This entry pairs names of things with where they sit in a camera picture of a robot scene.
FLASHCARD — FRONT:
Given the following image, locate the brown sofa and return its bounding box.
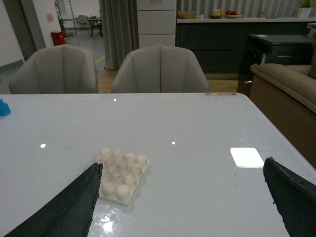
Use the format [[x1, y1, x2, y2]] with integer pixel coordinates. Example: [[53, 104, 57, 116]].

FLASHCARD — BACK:
[[249, 32, 316, 170]]

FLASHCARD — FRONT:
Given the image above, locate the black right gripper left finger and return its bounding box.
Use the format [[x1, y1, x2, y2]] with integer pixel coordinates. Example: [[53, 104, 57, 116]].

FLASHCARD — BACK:
[[6, 163, 103, 237]]

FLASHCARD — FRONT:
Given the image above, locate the dark kitchen counter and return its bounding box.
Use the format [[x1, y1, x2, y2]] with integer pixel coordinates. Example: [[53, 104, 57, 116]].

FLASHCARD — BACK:
[[176, 17, 316, 74]]

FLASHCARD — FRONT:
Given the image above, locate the potted plant white pot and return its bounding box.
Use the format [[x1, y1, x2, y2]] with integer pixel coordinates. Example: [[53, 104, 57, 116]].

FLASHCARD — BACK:
[[292, 0, 316, 18]]

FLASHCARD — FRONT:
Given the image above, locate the blue toy block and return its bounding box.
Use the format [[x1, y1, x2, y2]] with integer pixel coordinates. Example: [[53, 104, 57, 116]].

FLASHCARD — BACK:
[[0, 99, 11, 116]]

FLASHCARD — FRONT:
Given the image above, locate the grey curtain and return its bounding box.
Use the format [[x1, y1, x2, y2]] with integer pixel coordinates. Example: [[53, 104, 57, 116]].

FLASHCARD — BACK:
[[99, 0, 139, 70]]

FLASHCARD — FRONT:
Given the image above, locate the wicker basket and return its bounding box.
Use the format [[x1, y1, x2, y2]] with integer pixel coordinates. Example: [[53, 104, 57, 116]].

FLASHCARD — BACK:
[[178, 10, 196, 19]]

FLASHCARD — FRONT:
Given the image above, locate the coloured sticker strip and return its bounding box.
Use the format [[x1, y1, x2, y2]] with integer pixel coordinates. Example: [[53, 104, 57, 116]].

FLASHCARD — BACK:
[[205, 92, 237, 96]]

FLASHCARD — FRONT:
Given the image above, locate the red bin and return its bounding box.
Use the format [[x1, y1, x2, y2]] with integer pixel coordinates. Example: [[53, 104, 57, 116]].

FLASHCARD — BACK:
[[51, 31, 65, 46]]

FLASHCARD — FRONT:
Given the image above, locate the grey chair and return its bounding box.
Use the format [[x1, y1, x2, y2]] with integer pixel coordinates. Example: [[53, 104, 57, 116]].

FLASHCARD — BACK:
[[111, 45, 209, 93], [9, 44, 98, 94]]

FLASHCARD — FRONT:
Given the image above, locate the fruit plate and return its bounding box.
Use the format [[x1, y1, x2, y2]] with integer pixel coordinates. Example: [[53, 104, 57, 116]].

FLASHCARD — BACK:
[[225, 10, 243, 19]]

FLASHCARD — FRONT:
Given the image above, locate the black appliance box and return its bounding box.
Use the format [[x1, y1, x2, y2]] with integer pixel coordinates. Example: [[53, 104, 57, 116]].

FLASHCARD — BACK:
[[237, 35, 313, 96]]

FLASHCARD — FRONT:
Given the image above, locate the white studded base plate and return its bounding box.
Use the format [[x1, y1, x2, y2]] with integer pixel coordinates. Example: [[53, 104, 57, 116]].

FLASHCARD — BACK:
[[92, 147, 150, 206]]

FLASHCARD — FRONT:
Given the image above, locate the grey chair right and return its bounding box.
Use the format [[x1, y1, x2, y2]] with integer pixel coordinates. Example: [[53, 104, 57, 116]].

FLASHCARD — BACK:
[[111, 45, 209, 93]]

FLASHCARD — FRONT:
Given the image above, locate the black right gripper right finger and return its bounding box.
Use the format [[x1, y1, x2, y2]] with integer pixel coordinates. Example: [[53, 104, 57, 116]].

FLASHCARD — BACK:
[[263, 157, 316, 237]]

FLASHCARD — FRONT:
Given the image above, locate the grey chair left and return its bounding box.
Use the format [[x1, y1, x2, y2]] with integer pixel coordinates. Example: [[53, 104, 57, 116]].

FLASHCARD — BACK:
[[9, 44, 98, 94]]

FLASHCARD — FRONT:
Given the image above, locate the white drawer cabinet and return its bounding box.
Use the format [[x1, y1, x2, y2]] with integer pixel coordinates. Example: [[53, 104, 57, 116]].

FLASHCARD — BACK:
[[136, 0, 176, 48]]

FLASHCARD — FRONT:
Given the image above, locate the snack bowl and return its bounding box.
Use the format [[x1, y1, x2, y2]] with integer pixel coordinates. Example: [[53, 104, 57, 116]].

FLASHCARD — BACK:
[[209, 9, 223, 19]]

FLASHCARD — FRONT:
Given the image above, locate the background work table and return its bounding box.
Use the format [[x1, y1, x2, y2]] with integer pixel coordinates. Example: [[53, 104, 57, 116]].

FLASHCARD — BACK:
[[88, 18, 103, 37]]

